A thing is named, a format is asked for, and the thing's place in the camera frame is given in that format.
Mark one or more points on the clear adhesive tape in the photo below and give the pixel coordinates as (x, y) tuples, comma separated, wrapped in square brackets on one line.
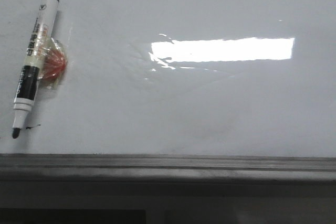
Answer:
[(53, 82)]

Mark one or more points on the black white whiteboard marker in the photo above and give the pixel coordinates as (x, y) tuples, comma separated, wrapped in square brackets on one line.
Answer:
[(33, 64)]

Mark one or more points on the white whiteboard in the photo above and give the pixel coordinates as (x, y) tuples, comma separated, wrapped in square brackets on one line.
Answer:
[(207, 77)]

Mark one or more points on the grey aluminium whiteboard tray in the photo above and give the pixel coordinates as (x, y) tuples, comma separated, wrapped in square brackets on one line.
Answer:
[(166, 168)]

